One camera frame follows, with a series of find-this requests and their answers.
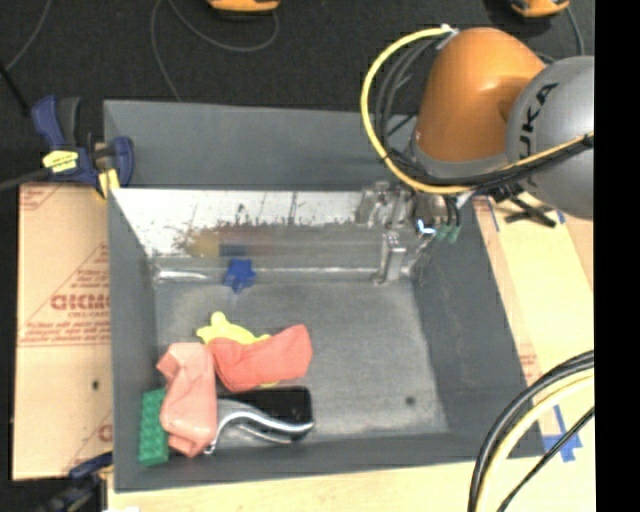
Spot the green toy brick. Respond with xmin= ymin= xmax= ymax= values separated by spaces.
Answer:
xmin=137 ymin=386 xmax=172 ymax=468

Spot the red-orange cloth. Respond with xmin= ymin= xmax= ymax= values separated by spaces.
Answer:
xmin=206 ymin=323 xmax=315 ymax=393

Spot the grey metal bin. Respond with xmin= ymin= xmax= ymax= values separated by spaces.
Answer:
xmin=102 ymin=99 xmax=544 ymax=492

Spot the black flat box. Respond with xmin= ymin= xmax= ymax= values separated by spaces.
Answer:
xmin=216 ymin=385 xmax=315 ymax=427

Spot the yellow toy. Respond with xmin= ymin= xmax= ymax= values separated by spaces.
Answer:
xmin=195 ymin=310 xmax=281 ymax=389

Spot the silver metal lever tool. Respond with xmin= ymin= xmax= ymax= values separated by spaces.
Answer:
xmin=201 ymin=398 xmax=317 ymax=457

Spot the blue star-shaped toy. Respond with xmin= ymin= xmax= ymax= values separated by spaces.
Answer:
xmin=221 ymin=257 xmax=258 ymax=295

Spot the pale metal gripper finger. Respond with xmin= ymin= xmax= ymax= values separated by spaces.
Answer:
xmin=356 ymin=181 xmax=416 ymax=228
xmin=373 ymin=232 xmax=408 ymax=287

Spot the pink cloth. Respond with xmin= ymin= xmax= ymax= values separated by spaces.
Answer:
xmin=155 ymin=341 xmax=220 ymax=458

